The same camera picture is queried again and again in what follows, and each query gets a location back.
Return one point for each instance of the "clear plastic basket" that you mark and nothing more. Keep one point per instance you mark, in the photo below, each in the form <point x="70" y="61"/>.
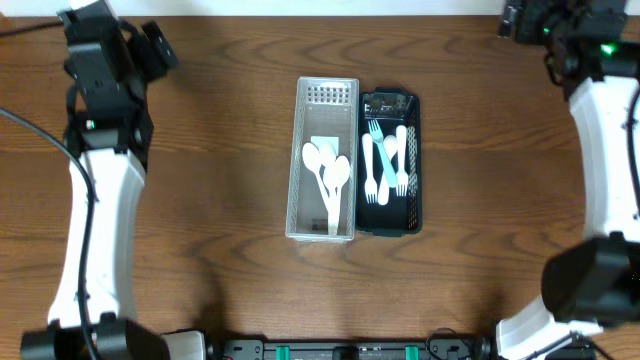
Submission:
<point x="326" y="110"/>

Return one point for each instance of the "white plastic spoon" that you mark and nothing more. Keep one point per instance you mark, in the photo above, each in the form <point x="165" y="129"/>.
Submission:
<point x="330" y="182"/>
<point x="342" y="174"/>
<point x="327" y="154"/>
<point x="311" y="160"/>
<point x="390" y="144"/>

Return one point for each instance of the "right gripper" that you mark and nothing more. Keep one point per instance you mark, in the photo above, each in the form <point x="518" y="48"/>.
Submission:
<point x="527" y="28"/>

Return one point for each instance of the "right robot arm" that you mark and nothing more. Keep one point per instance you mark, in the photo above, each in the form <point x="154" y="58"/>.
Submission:
<point x="594" y="285"/>

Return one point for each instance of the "white plastic fork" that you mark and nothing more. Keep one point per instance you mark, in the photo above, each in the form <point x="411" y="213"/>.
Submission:
<point x="370" y="182"/>
<point x="402" y="176"/>
<point x="378" y="138"/>

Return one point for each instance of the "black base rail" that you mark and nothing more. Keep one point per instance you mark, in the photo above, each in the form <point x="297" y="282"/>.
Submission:
<point x="195" y="344"/>

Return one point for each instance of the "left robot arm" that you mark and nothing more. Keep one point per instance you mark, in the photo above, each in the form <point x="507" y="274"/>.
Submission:
<point x="107" y="139"/>

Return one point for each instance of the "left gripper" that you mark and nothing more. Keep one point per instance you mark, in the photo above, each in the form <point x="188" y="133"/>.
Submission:
<point x="93" y="38"/>

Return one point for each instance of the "black plastic basket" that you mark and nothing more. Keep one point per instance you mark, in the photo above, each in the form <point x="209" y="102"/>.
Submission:
<point x="391" y="107"/>

